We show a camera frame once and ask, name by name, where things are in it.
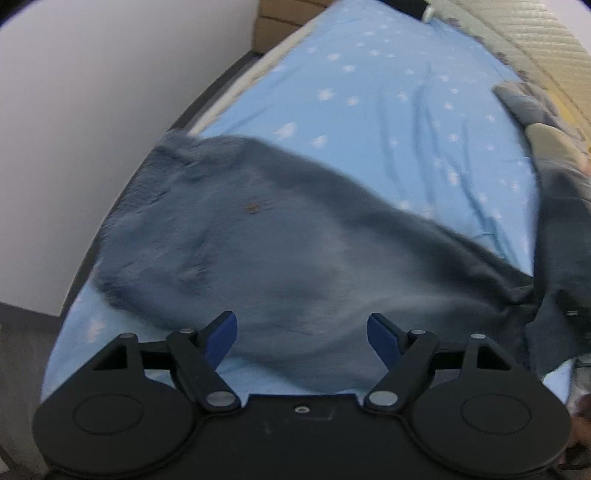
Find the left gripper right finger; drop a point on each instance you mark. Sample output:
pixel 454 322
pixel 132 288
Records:
pixel 407 356

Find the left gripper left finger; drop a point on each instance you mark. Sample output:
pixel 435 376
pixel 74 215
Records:
pixel 196 355

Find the blue denim jeans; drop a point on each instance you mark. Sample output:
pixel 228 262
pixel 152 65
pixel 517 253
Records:
pixel 304 256

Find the light blue star bedsheet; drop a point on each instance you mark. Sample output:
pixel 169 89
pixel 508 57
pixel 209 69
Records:
pixel 404 109

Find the grey quilt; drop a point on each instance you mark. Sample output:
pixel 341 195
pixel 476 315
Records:
pixel 555 143

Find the white mattress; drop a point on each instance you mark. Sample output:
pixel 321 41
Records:
pixel 242 81

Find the cream quilted headboard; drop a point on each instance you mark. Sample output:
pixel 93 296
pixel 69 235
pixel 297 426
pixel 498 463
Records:
pixel 528 37

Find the wooden nightstand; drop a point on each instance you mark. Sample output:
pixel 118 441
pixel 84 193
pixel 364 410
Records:
pixel 278 19

